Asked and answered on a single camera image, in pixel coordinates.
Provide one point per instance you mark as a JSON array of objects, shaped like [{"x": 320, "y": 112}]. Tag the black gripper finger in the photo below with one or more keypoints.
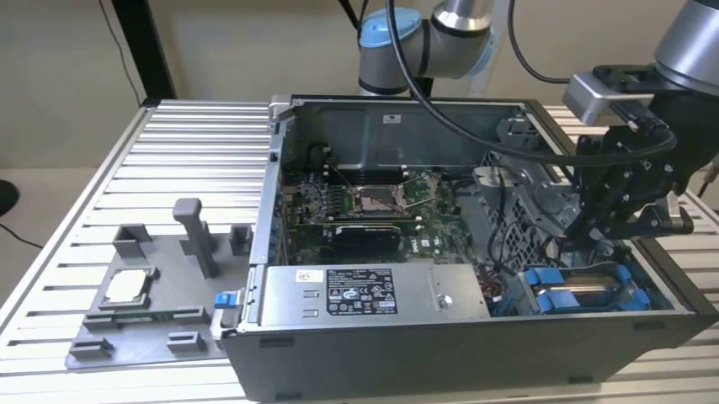
[
  {"x": 604, "y": 202},
  {"x": 657, "y": 221}
]

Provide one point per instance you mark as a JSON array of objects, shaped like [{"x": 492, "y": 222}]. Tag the hard disk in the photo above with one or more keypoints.
[
  {"x": 545, "y": 278},
  {"x": 557, "y": 304}
]

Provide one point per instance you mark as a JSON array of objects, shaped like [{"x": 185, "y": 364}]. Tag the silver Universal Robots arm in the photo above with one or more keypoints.
[{"x": 388, "y": 63}]

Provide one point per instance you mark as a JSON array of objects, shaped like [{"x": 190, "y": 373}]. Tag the grey disk bay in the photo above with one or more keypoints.
[{"x": 596, "y": 265}]

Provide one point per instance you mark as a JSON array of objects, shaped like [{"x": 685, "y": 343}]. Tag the green motherboard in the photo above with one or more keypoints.
[{"x": 438, "y": 219}]

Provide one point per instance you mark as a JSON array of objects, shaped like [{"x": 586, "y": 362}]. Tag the grey power supply unit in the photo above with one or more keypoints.
[{"x": 416, "y": 290}]

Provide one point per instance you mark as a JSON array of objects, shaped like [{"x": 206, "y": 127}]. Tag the CPU socket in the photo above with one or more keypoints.
[{"x": 374, "y": 202}]

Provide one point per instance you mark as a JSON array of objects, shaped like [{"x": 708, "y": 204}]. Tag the RAM slot bank white clips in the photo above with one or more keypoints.
[
  {"x": 365, "y": 170},
  {"x": 372, "y": 218}
]

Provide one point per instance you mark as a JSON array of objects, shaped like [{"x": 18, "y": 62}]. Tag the white case sticker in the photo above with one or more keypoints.
[{"x": 393, "y": 118}]

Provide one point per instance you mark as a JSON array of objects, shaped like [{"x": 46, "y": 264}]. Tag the black graphics card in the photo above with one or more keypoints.
[{"x": 365, "y": 240}]

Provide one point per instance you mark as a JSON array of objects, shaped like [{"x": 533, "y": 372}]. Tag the open grey PC case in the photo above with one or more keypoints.
[{"x": 394, "y": 362}]

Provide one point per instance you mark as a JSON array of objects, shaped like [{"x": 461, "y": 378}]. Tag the blue case latch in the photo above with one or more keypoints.
[{"x": 223, "y": 301}]

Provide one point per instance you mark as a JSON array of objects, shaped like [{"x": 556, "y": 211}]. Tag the grey parts rack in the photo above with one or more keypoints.
[{"x": 169, "y": 294}]

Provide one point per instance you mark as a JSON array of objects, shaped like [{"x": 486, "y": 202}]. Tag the green RAM stick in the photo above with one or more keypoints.
[{"x": 146, "y": 314}]

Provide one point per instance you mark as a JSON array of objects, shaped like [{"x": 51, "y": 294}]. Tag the silver CPU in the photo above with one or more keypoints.
[{"x": 129, "y": 285}]

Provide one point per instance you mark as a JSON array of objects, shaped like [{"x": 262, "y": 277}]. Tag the black round floor stand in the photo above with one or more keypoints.
[{"x": 7, "y": 198}]

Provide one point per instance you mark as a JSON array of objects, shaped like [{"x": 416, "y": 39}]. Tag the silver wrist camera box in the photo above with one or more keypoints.
[{"x": 596, "y": 99}]

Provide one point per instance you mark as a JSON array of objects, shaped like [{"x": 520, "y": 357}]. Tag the black upright post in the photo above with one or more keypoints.
[{"x": 143, "y": 50}]

